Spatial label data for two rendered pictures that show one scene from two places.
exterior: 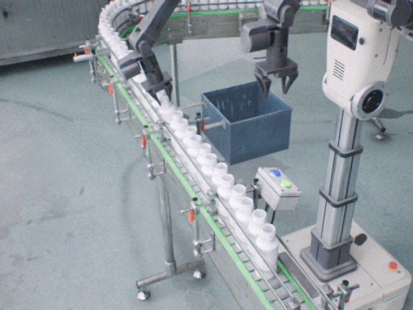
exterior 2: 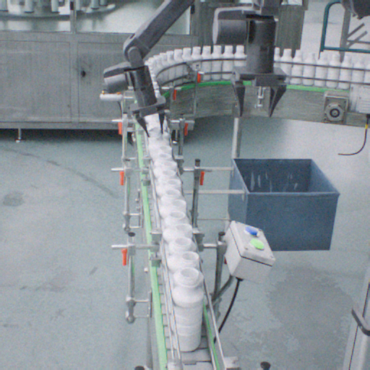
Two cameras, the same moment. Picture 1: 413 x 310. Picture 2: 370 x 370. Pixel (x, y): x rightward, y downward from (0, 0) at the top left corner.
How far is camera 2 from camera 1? 50 cm
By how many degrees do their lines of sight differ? 20
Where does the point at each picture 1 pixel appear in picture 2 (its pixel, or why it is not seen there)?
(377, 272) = not seen: outside the picture
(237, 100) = (279, 178)
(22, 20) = (99, 83)
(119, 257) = (102, 351)
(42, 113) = (89, 183)
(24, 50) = (94, 117)
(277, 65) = (255, 69)
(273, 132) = (309, 220)
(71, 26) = not seen: hidden behind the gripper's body
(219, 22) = (299, 100)
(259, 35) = (231, 21)
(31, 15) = not seen: hidden behind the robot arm
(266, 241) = (182, 290)
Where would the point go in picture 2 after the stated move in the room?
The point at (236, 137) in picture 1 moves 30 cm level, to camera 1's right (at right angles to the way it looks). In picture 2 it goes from (255, 213) to (346, 232)
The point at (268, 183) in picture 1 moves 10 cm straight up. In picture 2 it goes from (235, 239) to (238, 199)
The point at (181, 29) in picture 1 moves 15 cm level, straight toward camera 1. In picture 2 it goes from (250, 101) to (245, 109)
